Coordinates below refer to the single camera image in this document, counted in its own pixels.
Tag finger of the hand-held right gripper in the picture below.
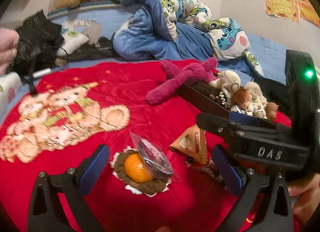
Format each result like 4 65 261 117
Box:
229 111 292 132
196 112 250 145

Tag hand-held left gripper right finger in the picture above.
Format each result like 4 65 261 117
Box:
211 144 294 232

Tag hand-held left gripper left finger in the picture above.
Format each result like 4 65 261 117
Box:
27 144 110 232

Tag dark brown box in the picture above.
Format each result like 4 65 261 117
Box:
176 82 278 129

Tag orange triangular packet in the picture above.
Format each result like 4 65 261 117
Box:
169 124 208 165

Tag orange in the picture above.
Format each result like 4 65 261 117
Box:
124 153 154 182

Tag crochet doughnut coaster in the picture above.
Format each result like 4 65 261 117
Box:
110 147 173 195

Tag clear snack packet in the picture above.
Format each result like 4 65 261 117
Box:
129 132 182 182

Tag person's right hand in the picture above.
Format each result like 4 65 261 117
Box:
287 174 320 222

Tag brown plush toy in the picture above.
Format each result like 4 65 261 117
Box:
234 88 252 110

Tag small brown figure toy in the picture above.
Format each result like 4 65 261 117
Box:
265 102 278 120

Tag beige plush toy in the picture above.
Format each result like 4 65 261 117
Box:
244 82 263 97

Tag black clothes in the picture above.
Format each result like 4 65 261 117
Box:
252 77 292 112

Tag white plush toy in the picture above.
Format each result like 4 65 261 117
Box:
209 70 242 97

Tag pink plush toy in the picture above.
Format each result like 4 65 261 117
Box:
146 57 218 105

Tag red bear-print blanket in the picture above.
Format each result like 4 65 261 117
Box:
0 59 300 232

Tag blue cartoon-print quilt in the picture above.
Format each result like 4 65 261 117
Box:
112 0 263 75

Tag silver metal tube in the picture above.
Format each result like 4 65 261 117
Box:
32 68 52 78

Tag dark clothes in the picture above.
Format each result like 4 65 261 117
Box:
56 37 118 66

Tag white cartoon-print pillow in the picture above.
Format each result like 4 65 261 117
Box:
0 72 23 117
56 20 89 56

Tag black plastic bag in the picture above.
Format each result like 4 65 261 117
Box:
10 10 65 72

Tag pink quilt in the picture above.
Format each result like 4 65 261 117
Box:
0 28 20 75

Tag bead bracelet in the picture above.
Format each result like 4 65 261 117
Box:
185 159 228 190

